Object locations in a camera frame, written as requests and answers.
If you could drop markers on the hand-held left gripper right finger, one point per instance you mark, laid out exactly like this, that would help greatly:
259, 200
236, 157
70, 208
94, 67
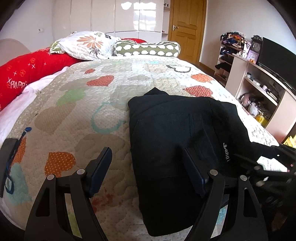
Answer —
196, 172

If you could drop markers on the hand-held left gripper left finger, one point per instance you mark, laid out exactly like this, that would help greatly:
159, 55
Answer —
99, 172

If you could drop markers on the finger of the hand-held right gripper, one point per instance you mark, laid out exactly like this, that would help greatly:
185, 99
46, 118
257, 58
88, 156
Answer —
259, 165

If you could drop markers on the black pants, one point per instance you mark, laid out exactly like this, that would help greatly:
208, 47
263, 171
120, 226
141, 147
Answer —
175, 139

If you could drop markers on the yellow box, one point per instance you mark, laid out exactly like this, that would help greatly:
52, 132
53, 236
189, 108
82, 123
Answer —
290, 141

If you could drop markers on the yellow bottles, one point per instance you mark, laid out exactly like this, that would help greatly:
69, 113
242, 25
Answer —
262, 119

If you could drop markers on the quilted patchwork bedspread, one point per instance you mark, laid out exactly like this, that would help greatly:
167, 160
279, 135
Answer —
92, 111

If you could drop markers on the beige shelving desk unit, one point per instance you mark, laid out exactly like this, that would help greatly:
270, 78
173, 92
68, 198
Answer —
284, 109

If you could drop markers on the pile of soft toys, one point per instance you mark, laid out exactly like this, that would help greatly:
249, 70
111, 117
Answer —
251, 103

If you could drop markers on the black flat phone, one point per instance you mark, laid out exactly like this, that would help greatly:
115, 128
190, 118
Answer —
7, 162

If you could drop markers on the white fleece blanket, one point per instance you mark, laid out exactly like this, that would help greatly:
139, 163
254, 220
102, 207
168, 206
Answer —
20, 102

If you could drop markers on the black flat television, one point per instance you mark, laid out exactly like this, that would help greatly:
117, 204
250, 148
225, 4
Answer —
279, 60

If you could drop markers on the open shelf with clothes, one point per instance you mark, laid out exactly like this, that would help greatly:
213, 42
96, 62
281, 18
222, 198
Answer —
227, 55

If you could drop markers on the ornate dark mantel clock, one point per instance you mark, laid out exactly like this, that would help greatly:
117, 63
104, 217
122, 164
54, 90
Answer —
256, 45

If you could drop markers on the red embroidered pillow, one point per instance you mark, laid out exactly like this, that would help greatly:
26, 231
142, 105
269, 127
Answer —
34, 67

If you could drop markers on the white floral pillow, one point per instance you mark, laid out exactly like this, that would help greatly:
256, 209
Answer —
87, 45

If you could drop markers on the green patterned bolster pillow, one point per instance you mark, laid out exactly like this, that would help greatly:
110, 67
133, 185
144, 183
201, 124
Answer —
148, 48

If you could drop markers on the wooden door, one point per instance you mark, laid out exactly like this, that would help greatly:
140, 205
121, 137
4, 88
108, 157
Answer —
187, 27

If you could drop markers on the pale padded headboard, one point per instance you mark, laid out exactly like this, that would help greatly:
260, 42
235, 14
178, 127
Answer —
12, 49

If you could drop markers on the glossy white wardrobe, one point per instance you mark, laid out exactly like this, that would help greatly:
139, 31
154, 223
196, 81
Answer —
115, 16

